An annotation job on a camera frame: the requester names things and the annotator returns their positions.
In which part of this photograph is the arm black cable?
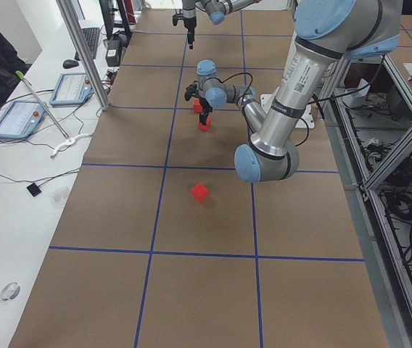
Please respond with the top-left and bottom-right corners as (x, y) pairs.
(216, 72), (256, 106)

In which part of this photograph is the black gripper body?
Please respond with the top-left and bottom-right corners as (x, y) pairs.
(184, 16), (197, 30)
(196, 97), (213, 112)

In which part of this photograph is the blue teach pendant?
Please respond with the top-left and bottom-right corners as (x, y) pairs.
(0, 101), (45, 140)
(49, 73), (93, 107)

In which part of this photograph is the clear tape piece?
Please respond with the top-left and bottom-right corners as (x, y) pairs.
(0, 282), (21, 302)

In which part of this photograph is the small black square puck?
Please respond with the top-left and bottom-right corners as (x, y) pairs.
(26, 183), (42, 197)

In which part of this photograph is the white camera stand pedestal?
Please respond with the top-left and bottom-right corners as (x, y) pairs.
(260, 94), (315, 129)

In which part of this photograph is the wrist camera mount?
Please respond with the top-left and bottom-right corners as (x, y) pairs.
(172, 10), (184, 26)
(184, 81), (199, 102)

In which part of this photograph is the near blue teach pendant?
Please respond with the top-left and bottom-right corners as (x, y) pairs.
(0, 101), (45, 140)

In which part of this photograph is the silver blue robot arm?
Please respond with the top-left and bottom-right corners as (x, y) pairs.
(197, 1), (403, 183)
(172, 0), (258, 49)

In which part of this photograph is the far blue teach pendant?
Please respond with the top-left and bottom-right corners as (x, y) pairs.
(49, 73), (93, 107)

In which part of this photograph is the black box with label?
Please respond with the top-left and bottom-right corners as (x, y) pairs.
(105, 40), (122, 67)

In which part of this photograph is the red block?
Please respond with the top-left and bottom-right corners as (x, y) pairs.
(198, 117), (212, 132)
(193, 99), (203, 114)

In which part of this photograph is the black computer mouse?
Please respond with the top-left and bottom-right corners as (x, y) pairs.
(62, 59), (79, 69)

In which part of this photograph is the black keyboard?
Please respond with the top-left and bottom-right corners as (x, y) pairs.
(81, 27), (100, 59)

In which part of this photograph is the metal rod green tip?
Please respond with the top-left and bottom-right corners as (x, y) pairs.
(15, 70), (93, 160)

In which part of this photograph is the aluminium frame post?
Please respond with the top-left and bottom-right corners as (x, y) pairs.
(56, 0), (109, 111)

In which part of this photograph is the red block near arm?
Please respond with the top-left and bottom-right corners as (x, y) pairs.
(191, 183), (209, 202)

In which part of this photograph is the black computer monitor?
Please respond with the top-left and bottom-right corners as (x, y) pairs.
(99, 0), (116, 41)

